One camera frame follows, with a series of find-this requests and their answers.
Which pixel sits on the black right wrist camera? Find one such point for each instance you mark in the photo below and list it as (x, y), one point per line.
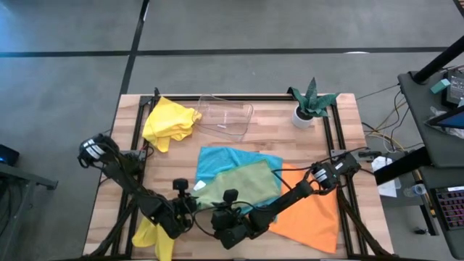
(230, 195)

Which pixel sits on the orange microfiber towel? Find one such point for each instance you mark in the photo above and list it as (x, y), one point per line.
(311, 224)

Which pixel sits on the artificial green plant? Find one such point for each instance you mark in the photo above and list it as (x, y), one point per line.
(311, 99)

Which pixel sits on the green microfiber towel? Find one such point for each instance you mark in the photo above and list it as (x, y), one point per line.
(246, 181)

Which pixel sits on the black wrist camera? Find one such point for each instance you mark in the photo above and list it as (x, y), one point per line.
(180, 184)
(230, 195)

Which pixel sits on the white everspring brand tag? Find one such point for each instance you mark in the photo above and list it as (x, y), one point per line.
(199, 185)

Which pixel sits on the clear plastic bin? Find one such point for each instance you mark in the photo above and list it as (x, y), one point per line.
(224, 116)

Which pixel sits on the small teal box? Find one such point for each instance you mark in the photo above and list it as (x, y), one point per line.
(440, 86)

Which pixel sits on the black support beam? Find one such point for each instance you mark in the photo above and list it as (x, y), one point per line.
(398, 166)

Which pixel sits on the yellow microfiber towel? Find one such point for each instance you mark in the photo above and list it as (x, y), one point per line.
(166, 119)
(145, 235)

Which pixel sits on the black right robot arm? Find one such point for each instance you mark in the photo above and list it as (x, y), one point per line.
(290, 195)

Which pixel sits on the clear water bottle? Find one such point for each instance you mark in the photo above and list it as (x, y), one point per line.
(417, 189)

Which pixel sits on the keyboard with coloured keys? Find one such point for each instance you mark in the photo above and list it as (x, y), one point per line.
(453, 208)

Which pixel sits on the blue microfiber towel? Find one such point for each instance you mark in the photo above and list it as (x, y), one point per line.
(221, 159)

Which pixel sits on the black device with blue light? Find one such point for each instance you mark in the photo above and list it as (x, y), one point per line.
(7, 156)

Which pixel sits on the white plant pot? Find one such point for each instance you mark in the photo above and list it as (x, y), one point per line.
(299, 121)

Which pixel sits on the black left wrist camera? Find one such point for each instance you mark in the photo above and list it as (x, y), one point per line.
(180, 184)

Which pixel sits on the black electronic device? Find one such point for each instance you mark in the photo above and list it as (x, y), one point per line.
(455, 87)

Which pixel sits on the black metal pole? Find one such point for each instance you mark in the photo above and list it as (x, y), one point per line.
(438, 59)

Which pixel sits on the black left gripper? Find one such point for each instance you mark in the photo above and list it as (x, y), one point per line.
(174, 217)

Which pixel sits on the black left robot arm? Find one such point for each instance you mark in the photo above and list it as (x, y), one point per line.
(119, 174)

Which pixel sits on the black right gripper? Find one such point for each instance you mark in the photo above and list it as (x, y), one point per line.
(230, 228)

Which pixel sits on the black side desk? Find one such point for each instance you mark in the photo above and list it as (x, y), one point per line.
(438, 152)

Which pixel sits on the dark tablet screen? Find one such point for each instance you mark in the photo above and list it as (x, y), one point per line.
(447, 121)

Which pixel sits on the white paper sheet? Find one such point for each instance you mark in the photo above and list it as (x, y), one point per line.
(380, 165)

